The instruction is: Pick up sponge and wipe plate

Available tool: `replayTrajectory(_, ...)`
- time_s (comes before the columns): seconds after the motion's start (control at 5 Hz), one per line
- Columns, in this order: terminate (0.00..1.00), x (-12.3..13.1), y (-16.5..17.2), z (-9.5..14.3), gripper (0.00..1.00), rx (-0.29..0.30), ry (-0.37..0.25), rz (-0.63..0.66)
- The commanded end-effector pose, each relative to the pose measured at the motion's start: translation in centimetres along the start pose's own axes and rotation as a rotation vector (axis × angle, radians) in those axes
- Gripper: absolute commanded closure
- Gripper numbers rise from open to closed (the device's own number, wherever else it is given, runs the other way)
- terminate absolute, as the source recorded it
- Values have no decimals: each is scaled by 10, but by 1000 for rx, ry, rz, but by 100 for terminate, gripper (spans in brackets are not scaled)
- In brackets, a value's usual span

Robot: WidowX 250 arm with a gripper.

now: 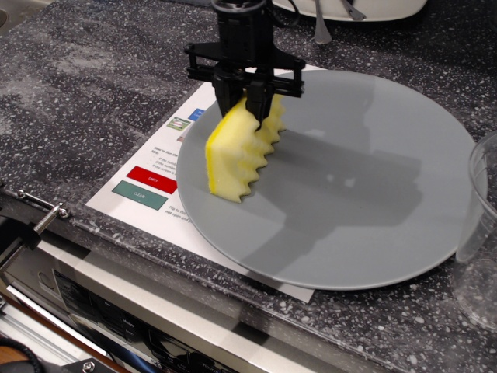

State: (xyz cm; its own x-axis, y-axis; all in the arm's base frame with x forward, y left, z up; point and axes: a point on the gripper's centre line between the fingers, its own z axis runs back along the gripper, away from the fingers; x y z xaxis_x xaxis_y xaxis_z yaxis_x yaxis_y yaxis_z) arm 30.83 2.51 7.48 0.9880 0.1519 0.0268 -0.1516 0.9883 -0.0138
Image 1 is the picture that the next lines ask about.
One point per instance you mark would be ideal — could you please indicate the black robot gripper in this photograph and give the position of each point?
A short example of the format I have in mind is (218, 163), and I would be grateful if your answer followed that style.
(244, 58)

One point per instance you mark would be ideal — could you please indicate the yellow wavy sponge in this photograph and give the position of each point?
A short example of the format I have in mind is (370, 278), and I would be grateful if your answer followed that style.
(237, 149)

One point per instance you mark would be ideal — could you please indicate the round grey plate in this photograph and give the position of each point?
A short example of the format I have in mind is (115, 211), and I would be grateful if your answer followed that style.
(367, 186)

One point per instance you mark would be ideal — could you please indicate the metal utensil in bowl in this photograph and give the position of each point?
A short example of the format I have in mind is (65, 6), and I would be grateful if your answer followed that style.
(352, 11)

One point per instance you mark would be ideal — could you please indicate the white bowl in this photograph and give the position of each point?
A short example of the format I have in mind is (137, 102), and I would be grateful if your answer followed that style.
(369, 10)

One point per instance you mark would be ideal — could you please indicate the metal table clamp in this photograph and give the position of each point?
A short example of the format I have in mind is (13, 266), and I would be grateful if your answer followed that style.
(16, 235)

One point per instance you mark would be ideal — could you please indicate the clear plastic cup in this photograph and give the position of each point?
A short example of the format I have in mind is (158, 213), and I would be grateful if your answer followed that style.
(474, 277)

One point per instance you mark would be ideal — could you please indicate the metal spoon handle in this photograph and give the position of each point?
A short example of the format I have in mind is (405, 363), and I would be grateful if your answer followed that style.
(322, 35)

